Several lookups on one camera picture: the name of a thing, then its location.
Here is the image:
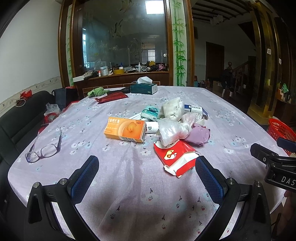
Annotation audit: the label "dark red pouch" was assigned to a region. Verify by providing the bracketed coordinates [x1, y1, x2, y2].
[95, 92, 128, 104]

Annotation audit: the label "green cloth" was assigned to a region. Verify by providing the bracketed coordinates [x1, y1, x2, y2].
[87, 87, 109, 97]

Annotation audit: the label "teal tissue box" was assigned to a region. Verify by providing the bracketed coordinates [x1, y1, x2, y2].
[130, 76, 158, 95]

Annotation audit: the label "black sofa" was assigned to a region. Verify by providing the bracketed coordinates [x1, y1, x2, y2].
[0, 90, 55, 240]

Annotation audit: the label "orange medicine box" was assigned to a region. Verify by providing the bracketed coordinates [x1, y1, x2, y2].
[104, 117, 147, 143]

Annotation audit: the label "teal tissue packet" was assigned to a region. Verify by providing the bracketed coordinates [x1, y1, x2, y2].
[140, 105, 159, 121]

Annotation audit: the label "wooden framed glass partition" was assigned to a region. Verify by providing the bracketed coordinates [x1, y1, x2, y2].
[58, 1, 194, 96]

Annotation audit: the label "red plastic mesh basket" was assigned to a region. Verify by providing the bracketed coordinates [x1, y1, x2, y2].
[267, 118, 295, 156]

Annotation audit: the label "white open carton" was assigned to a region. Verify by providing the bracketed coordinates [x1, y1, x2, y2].
[128, 113, 149, 121]

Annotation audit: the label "purple frame eyeglasses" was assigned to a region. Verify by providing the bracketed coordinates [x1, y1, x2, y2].
[25, 126, 62, 163]

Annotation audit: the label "clear plastic bag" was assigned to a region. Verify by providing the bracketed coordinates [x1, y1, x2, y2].
[157, 118, 192, 147]

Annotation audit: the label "white red medicine box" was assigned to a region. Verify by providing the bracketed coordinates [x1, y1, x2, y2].
[145, 121, 159, 133]

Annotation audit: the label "red white torn carton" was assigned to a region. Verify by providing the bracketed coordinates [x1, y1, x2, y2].
[154, 140, 200, 178]

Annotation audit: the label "blue white medicine box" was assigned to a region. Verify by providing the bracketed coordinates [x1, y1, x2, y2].
[184, 104, 208, 121]

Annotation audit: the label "floral purple bed sheet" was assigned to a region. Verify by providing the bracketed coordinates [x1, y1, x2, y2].
[8, 86, 285, 240]

